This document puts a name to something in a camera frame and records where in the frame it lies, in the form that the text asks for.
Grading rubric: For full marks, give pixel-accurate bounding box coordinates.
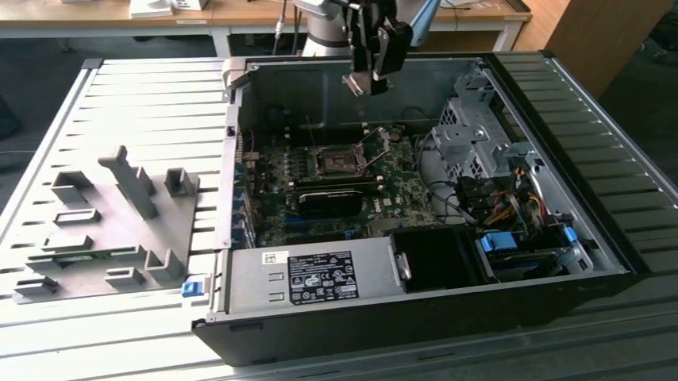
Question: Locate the wooden cabinet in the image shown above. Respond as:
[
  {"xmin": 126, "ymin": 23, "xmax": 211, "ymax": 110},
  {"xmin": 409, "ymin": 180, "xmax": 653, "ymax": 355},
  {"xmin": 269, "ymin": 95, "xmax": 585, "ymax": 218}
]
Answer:
[{"xmin": 512, "ymin": 0, "xmax": 677, "ymax": 100}]

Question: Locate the silver CPU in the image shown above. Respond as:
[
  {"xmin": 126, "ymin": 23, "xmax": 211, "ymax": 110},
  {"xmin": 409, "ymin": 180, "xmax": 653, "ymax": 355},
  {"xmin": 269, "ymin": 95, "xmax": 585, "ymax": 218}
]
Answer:
[{"xmin": 342, "ymin": 71, "xmax": 373, "ymax": 97}]

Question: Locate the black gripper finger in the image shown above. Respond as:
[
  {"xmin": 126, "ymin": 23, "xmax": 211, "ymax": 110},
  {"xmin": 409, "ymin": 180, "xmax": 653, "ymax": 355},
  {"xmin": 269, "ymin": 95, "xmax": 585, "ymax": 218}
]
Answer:
[
  {"xmin": 342, "ymin": 0, "xmax": 373, "ymax": 76},
  {"xmin": 369, "ymin": 17, "xmax": 414, "ymax": 97}
]

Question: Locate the metal socket cover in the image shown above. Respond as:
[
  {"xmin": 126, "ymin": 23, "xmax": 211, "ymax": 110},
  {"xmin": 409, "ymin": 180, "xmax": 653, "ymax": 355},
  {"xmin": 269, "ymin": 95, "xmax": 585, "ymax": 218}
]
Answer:
[{"xmin": 355, "ymin": 125, "xmax": 394, "ymax": 167}]

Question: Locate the green RAM stick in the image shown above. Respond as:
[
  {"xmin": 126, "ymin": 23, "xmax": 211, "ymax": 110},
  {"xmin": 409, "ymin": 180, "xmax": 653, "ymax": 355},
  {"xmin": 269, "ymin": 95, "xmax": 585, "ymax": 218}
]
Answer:
[{"xmin": 50, "ymin": 248, "xmax": 117, "ymax": 264}]

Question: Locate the blue plastic clip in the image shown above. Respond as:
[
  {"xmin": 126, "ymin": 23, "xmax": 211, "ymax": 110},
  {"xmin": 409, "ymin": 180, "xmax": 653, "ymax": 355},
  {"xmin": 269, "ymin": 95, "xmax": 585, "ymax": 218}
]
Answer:
[{"xmin": 560, "ymin": 224, "xmax": 580, "ymax": 250}]

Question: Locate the CPU socket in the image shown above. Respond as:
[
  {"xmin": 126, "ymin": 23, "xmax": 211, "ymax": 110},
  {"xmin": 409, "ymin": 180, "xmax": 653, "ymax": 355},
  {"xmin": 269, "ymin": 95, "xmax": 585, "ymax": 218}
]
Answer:
[{"xmin": 311, "ymin": 144, "xmax": 371, "ymax": 178}]

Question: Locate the wooden desk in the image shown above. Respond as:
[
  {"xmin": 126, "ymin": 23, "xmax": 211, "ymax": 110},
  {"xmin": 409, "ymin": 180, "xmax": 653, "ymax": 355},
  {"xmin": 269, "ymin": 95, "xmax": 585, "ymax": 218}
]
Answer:
[{"xmin": 0, "ymin": 0, "xmax": 534, "ymax": 52}]

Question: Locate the metal drive cage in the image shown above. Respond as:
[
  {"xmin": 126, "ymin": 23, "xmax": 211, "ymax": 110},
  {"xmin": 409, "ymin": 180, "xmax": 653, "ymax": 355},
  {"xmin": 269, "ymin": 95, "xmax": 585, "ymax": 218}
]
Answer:
[{"xmin": 429, "ymin": 59, "xmax": 548, "ymax": 179}]

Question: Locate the grey case handle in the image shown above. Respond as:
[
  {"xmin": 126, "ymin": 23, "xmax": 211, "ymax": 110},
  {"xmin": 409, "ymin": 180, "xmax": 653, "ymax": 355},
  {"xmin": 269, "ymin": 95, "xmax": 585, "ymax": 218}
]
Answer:
[{"xmin": 221, "ymin": 57, "xmax": 255, "ymax": 102}]

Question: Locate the black chair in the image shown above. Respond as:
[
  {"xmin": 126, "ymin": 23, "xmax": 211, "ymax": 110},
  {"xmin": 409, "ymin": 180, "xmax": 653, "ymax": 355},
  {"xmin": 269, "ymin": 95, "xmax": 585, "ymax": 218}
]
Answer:
[{"xmin": 638, "ymin": 11, "xmax": 678, "ymax": 67}]

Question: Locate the black graphics card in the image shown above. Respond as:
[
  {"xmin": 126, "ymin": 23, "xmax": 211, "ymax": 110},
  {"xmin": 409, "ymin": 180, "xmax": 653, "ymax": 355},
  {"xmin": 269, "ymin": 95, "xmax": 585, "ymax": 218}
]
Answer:
[{"xmin": 294, "ymin": 189, "xmax": 367, "ymax": 218}]

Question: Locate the grey power supply unit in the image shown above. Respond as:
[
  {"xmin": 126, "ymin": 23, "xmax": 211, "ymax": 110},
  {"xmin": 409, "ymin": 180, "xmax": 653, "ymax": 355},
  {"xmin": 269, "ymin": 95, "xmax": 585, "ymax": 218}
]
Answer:
[{"xmin": 225, "ymin": 237, "xmax": 414, "ymax": 314}]

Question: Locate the blue disk carrier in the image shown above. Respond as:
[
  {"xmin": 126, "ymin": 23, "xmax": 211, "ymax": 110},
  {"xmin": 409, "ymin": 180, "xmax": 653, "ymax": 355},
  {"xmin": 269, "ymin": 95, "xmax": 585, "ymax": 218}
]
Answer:
[{"xmin": 476, "ymin": 231, "xmax": 572, "ymax": 281}]

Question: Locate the thin wire locking lever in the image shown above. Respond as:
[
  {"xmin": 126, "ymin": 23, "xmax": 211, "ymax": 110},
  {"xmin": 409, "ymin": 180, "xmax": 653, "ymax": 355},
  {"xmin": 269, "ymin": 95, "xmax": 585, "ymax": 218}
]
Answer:
[{"xmin": 305, "ymin": 115, "xmax": 319, "ymax": 152}]

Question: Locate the coloured wire bundle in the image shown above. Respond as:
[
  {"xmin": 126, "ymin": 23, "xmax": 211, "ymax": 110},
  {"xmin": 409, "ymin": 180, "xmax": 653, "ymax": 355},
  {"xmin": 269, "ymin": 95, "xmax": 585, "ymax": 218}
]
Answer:
[{"xmin": 492, "ymin": 166, "xmax": 550, "ymax": 229}]

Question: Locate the green motherboard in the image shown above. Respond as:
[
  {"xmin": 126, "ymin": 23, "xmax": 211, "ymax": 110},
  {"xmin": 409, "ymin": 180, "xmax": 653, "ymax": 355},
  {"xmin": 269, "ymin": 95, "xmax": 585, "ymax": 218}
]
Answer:
[{"xmin": 235, "ymin": 125, "xmax": 452, "ymax": 247}]

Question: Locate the grey parts rack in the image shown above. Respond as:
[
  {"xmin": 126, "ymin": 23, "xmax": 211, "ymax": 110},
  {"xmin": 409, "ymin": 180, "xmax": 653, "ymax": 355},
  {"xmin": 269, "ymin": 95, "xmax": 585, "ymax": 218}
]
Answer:
[{"xmin": 11, "ymin": 144, "xmax": 203, "ymax": 306}]

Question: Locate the black PC case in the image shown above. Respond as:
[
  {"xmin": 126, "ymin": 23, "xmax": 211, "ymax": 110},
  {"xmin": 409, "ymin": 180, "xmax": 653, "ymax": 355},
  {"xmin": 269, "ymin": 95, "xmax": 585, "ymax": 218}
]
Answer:
[{"xmin": 191, "ymin": 50, "xmax": 653, "ymax": 368}]

